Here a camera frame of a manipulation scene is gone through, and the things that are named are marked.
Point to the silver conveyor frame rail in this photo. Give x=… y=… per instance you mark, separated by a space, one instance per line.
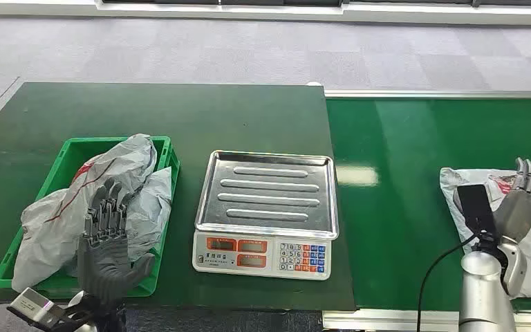
x=439 y=93
x=384 y=320

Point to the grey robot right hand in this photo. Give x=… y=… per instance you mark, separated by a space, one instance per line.
x=517 y=213

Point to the white window sill ledge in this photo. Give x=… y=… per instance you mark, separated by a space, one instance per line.
x=265 y=13

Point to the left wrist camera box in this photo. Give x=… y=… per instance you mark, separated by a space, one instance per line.
x=36 y=308

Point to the grey package, thin red lines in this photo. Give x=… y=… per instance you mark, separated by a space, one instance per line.
x=59 y=215

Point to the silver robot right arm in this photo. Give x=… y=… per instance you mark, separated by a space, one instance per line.
x=483 y=293

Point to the green plastic crate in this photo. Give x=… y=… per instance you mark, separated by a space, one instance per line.
x=71 y=158

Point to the white scale with steel tray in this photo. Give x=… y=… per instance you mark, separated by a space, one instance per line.
x=265 y=215

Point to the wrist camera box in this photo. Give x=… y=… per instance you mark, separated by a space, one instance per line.
x=476 y=208
x=36 y=308

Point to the green conveyor belt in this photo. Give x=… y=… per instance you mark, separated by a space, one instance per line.
x=398 y=206

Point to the plain dark grey package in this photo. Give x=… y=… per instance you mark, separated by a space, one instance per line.
x=155 y=204

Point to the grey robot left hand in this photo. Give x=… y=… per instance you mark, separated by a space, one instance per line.
x=103 y=261

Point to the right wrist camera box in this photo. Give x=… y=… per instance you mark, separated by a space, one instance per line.
x=476 y=208

